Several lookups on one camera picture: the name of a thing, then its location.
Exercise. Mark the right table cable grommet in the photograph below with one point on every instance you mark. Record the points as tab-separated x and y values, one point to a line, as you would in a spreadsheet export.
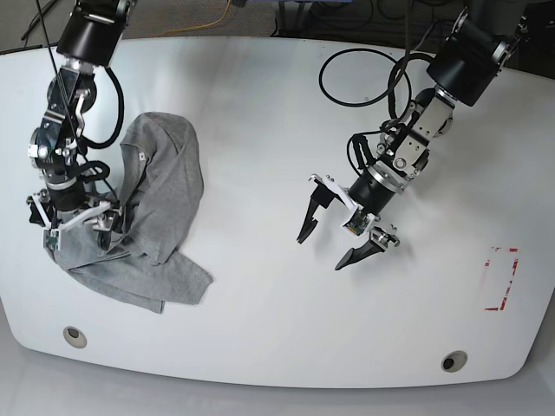
454	362

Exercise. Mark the left table cable grommet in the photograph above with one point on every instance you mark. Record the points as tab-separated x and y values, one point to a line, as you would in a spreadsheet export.
75	337

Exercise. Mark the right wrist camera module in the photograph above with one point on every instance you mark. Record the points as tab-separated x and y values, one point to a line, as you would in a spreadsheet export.
51	239

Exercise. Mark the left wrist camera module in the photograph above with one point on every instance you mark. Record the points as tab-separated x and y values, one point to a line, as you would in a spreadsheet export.
358	223

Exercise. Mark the table cable grommet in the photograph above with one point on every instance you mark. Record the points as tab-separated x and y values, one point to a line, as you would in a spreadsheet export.
454	362
75	337

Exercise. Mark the grey t-shirt with black lettering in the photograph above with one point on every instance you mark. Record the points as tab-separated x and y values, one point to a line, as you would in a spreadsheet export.
161	192

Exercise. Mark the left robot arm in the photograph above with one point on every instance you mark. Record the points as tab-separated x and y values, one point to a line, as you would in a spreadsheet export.
483	37

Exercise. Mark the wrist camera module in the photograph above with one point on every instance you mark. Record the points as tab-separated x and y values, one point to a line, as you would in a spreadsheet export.
51	239
358	223

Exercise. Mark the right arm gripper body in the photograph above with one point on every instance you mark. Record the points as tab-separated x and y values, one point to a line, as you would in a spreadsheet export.
85	214

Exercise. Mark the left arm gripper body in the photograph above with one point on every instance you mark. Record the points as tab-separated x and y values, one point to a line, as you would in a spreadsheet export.
341	195

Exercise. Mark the red tape rectangle marking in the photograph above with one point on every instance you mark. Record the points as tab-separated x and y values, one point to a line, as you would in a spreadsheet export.
497	278

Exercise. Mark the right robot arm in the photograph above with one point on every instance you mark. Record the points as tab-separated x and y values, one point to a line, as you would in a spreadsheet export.
58	147

